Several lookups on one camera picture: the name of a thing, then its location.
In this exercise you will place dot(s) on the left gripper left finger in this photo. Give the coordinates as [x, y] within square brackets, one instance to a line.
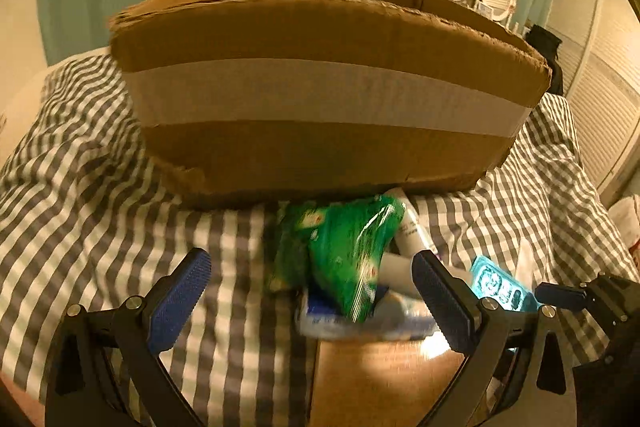
[82, 388]

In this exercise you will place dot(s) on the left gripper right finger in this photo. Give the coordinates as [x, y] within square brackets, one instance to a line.
[527, 351]

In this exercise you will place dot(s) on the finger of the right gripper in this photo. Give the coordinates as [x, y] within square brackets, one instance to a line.
[609, 299]

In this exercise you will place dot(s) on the blue pill blister pack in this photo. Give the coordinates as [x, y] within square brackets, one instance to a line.
[490, 281]

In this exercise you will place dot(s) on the blue white ointment box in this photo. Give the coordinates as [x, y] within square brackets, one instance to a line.
[395, 317]

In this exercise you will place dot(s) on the grey checkered cloth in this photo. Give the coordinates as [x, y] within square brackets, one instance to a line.
[85, 220]

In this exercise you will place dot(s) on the white cream tube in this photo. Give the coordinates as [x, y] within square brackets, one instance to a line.
[411, 237]

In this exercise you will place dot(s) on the flat brown paper box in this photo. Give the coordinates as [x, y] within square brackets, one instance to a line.
[377, 384]

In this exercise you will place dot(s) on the green snack packet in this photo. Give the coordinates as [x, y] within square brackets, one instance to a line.
[337, 247]

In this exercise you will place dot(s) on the wooden chair with clothes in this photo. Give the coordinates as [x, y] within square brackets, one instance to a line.
[547, 44]

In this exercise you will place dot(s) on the brown cardboard box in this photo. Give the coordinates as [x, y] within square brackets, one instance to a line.
[248, 100]

